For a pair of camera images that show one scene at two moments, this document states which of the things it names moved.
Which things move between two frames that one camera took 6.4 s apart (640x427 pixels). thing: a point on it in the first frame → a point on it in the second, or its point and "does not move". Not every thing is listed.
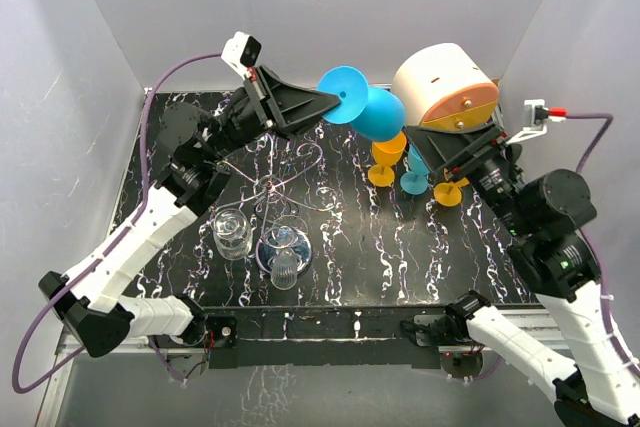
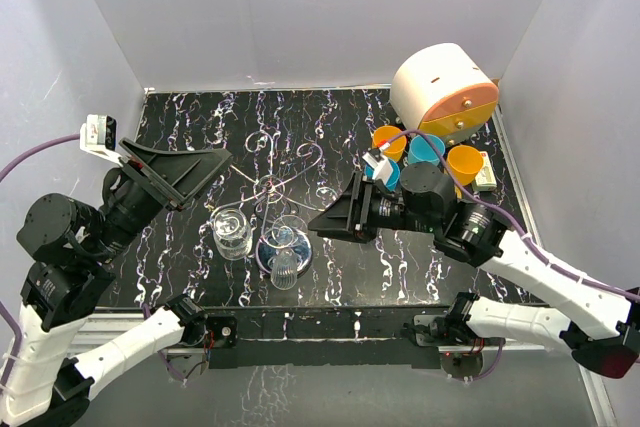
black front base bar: x=333 y=336 does not move
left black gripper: x=291 y=106 → x=176 y=173
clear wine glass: x=232 y=234 does not move
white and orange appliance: x=442 y=87 does not move
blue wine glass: x=374 y=113 → x=394 y=177
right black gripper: x=434 y=144 → x=349 y=218
